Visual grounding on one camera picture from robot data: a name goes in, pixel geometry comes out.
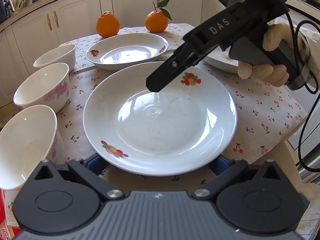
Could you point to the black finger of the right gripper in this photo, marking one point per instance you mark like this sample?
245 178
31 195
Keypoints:
183 57

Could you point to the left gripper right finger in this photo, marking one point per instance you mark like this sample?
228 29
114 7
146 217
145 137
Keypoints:
228 172

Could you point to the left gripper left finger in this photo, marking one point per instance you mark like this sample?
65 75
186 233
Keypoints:
86 172

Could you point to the large white fruit-print plate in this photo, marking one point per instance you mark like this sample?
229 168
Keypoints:
180 129

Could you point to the plain white bowl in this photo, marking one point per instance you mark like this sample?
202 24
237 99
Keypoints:
62 54

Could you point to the white kitchen cabinets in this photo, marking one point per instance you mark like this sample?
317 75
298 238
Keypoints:
47 24

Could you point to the gloved right hand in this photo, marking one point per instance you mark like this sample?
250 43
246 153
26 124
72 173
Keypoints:
277 75

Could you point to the white plate under gripper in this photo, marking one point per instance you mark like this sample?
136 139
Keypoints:
220 60

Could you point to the orange with leaves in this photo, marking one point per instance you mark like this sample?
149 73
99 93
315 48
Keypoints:
157 21

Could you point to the white fruit-print deep plate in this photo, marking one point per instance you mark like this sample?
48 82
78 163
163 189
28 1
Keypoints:
121 51

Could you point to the white bowl near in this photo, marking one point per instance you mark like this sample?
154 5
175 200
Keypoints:
27 138

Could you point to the orange without leaf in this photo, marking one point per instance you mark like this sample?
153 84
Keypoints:
107 25

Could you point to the cherry print tablecloth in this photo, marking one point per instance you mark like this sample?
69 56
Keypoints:
266 117

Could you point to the white bowl pink flowers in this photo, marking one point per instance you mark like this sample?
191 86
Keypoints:
48 86

